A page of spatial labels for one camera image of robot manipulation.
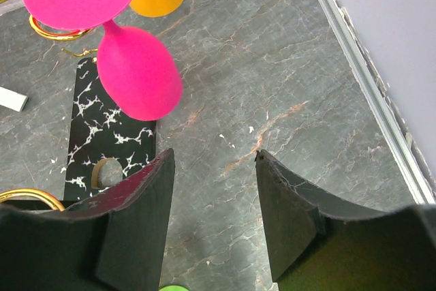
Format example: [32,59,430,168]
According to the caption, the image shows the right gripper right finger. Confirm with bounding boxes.
[255,150,435,290]

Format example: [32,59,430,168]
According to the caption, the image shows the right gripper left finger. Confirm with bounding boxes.
[1,149,175,290]

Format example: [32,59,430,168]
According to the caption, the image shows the pink wine glass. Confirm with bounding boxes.
[23,0,183,121]

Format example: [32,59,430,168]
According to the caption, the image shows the green wine glass left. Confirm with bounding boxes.
[159,285,189,291]

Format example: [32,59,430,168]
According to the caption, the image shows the gold wine glass rack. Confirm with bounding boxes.
[1,8,155,201]

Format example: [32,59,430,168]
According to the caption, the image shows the silver clothes rail stand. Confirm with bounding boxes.
[0,87,29,112]

